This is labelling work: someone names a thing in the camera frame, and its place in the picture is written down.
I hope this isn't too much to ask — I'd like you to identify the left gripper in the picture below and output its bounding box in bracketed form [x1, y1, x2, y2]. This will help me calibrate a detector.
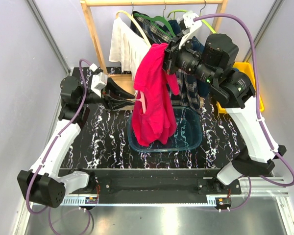
[79, 78, 135, 112]

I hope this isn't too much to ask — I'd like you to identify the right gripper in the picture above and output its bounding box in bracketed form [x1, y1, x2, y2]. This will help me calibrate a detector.
[149, 32, 217, 86]

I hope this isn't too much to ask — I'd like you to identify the pink hanger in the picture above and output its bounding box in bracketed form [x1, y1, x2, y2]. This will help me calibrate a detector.
[135, 91, 147, 115]

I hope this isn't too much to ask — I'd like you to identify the plaid skirt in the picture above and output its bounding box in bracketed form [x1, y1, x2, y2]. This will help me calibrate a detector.
[133, 11, 201, 114]

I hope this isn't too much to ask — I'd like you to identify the red garment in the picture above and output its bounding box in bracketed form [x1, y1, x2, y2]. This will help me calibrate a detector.
[132, 43, 179, 147]

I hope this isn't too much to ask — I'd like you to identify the dark green hanger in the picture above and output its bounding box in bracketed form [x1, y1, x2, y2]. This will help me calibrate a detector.
[134, 13, 175, 38]

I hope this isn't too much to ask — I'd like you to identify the cream yellow hanger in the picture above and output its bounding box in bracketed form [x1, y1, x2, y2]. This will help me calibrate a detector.
[116, 10, 151, 47]

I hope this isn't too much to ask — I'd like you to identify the white pleated skirt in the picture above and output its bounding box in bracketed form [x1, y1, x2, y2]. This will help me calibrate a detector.
[109, 18, 151, 79]

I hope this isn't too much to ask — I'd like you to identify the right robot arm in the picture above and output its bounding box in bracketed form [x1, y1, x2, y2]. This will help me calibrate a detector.
[163, 34, 286, 194]

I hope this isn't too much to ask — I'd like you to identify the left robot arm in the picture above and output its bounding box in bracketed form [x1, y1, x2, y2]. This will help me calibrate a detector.
[17, 73, 135, 213]

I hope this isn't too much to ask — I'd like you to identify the lime green hanger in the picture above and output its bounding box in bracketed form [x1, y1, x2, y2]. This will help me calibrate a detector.
[167, 9, 216, 34]

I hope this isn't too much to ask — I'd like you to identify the wooden clothes rack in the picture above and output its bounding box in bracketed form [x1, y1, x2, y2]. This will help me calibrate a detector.
[80, 0, 229, 85]

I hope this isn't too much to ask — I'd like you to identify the navy blue garment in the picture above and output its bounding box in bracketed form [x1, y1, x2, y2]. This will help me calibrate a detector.
[169, 20, 209, 100]

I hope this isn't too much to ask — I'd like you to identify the yellow plastic bin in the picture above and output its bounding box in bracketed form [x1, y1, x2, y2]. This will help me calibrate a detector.
[217, 62, 256, 114]

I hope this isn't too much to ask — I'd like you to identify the clear blue plastic basin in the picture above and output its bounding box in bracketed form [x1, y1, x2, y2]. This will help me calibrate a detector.
[127, 106, 202, 153]

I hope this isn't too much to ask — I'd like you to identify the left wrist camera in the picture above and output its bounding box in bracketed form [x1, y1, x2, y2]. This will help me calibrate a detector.
[89, 63, 108, 97]

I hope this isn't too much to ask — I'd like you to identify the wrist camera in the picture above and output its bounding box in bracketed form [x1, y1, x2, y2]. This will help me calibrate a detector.
[177, 11, 202, 49]
[89, 63, 108, 97]

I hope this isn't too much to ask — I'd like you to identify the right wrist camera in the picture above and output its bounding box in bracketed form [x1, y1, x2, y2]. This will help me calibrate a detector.
[177, 11, 202, 49]

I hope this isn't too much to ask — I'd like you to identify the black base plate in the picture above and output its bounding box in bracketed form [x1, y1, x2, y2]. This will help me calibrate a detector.
[89, 169, 242, 205]

